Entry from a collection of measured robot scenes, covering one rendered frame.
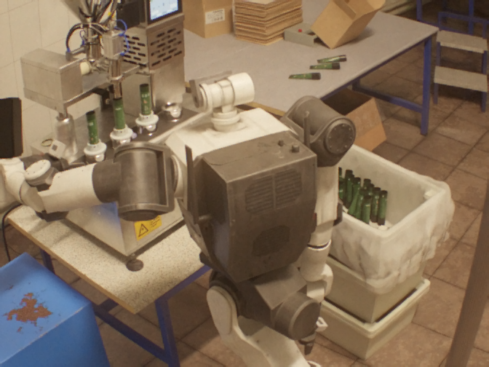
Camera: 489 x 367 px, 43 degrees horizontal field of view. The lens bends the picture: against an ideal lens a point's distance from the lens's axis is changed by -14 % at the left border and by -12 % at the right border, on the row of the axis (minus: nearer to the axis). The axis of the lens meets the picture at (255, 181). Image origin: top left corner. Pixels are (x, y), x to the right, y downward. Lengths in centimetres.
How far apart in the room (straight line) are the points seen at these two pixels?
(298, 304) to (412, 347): 131
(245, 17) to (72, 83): 179
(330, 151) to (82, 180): 55
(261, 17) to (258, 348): 221
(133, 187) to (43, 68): 77
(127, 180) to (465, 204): 260
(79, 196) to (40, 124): 227
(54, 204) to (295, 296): 60
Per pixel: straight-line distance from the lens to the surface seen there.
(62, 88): 200
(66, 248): 218
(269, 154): 139
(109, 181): 143
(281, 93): 304
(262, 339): 174
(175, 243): 213
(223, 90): 145
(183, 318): 297
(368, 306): 253
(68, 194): 149
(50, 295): 225
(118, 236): 201
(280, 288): 160
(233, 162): 137
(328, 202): 166
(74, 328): 219
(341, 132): 153
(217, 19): 378
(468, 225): 358
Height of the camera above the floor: 201
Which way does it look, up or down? 32 degrees down
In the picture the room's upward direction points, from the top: 2 degrees counter-clockwise
